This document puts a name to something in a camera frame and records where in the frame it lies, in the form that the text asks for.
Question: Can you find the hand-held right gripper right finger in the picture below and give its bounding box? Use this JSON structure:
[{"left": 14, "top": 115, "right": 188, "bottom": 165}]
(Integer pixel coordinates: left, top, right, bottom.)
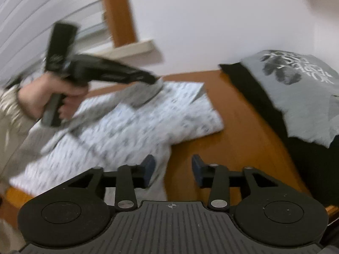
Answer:
[{"left": 192, "top": 155, "right": 281, "bottom": 212}]

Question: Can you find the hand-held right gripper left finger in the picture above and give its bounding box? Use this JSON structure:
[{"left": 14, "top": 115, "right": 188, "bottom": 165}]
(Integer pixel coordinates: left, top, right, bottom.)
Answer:
[{"left": 68, "top": 155, "right": 156, "bottom": 212}]

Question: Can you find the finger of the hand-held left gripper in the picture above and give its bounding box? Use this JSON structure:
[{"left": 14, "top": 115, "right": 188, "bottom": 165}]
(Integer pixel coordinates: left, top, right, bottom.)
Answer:
[{"left": 120, "top": 63, "right": 165, "bottom": 86}]

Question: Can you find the white checker print shirt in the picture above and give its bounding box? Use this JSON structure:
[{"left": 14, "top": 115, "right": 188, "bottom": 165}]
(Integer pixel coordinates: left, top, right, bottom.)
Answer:
[{"left": 9, "top": 81, "right": 225, "bottom": 202}]

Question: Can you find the person's left forearm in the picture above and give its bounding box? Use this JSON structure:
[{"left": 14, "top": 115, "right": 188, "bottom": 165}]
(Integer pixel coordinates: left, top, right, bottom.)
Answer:
[{"left": 0, "top": 86, "right": 36, "bottom": 164}]

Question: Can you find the person's left hand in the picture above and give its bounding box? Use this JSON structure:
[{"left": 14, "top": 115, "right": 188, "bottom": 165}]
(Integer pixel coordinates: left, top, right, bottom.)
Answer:
[{"left": 18, "top": 75, "right": 89, "bottom": 121}]

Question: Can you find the beige window sill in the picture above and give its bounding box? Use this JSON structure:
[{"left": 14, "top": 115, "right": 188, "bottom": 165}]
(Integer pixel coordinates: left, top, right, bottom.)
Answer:
[{"left": 79, "top": 39, "right": 155, "bottom": 59}]

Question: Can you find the grey window blind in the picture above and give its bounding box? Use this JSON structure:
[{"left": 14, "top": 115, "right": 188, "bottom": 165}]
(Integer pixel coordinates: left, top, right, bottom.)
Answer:
[{"left": 0, "top": 0, "right": 112, "bottom": 85}]

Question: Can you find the grey printed t-shirt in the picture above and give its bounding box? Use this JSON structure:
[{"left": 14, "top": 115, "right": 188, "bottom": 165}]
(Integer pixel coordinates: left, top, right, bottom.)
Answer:
[{"left": 240, "top": 49, "right": 339, "bottom": 149}]

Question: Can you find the wooden window frame post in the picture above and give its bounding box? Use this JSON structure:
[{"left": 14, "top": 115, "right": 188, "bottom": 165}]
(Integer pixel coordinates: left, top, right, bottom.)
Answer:
[{"left": 97, "top": 0, "right": 139, "bottom": 48}]

